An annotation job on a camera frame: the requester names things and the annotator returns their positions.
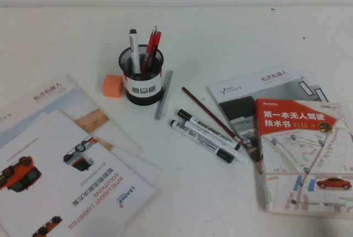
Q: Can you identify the Leador logistics brochure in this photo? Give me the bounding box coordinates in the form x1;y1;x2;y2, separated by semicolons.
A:
0;109;157;237

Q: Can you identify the brochure with white rectangles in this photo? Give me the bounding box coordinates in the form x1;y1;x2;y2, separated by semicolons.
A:
295;68;330;103

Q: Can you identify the dark red pencil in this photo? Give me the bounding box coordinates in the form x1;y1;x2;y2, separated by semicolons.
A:
181;86;245;146

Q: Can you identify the AgileX brochure blue wood cover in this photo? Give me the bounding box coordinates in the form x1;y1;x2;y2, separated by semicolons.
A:
0;73;145;157

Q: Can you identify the white brochure brown edge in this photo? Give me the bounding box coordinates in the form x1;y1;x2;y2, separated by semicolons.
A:
90;136;163;186

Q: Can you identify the red pen silver clip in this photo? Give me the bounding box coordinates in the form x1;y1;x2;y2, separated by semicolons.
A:
140;26;158;74

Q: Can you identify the silver grey pen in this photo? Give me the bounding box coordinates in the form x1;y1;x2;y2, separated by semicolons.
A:
153;70;174;121

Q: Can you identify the whiteboard marker bold print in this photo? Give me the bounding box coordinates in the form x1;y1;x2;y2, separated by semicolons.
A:
176;108;242;150

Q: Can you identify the AgileX brochure grey photo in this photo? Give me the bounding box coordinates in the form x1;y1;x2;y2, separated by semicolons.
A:
207;63;301;174

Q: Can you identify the orange foam cube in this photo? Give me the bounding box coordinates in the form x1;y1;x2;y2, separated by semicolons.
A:
102;73;124;99

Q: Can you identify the white marker black cap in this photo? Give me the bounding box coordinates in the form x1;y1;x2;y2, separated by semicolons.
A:
129;29;142;74

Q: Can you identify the whiteboard marker small print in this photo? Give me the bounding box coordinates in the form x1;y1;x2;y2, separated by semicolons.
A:
169;119;235;164

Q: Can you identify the black mesh pen holder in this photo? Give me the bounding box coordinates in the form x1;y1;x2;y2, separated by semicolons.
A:
118;44;165;107

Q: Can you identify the red map cover book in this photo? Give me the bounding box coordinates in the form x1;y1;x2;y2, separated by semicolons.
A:
254;98;353;220

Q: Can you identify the red capped pen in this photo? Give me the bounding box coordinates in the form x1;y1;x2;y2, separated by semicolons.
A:
146;31;162;68

